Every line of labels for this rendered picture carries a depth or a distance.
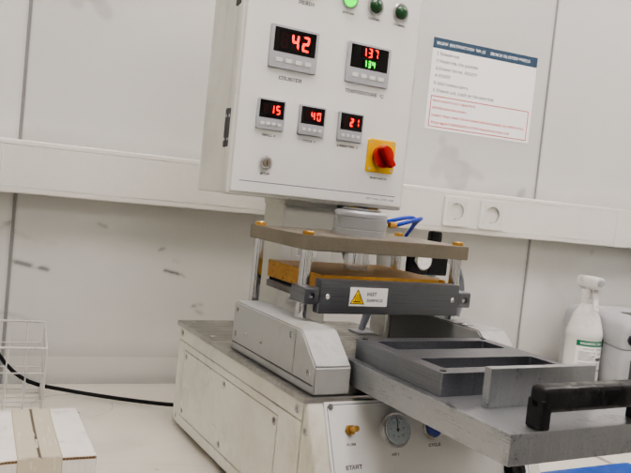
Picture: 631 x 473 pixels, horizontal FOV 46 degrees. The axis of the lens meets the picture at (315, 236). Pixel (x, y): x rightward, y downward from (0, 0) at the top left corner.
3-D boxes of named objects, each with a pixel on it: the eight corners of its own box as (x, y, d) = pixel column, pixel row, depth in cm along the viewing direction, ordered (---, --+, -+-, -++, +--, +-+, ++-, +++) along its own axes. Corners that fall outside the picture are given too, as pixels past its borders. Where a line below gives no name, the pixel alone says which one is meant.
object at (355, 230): (228, 278, 116) (237, 195, 115) (391, 283, 131) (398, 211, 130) (300, 304, 95) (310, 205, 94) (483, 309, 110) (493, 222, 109)
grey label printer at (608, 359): (554, 366, 186) (561, 300, 186) (620, 369, 192) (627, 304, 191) (620, 394, 163) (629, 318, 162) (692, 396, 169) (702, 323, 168)
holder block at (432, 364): (354, 358, 89) (357, 337, 89) (480, 356, 99) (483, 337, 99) (439, 397, 75) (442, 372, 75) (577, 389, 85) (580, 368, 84)
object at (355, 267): (266, 284, 112) (271, 222, 111) (386, 289, 123) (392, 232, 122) (320, 305, 97) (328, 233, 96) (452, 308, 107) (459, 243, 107)
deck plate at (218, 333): (176, 324, 124) (177, 318, 124) (351, 325, 141) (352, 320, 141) (303, 404, 84) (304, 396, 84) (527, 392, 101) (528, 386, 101)
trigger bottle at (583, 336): (552, 377, 174) (565, 272, 172) (583, 378, 175) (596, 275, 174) (573, 387, 165) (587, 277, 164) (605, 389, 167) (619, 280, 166)
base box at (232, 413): (171, 424, 125) (180, 325, 124) (357, 413, 143) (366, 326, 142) (325, 585, 78) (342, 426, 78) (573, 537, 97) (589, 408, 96)
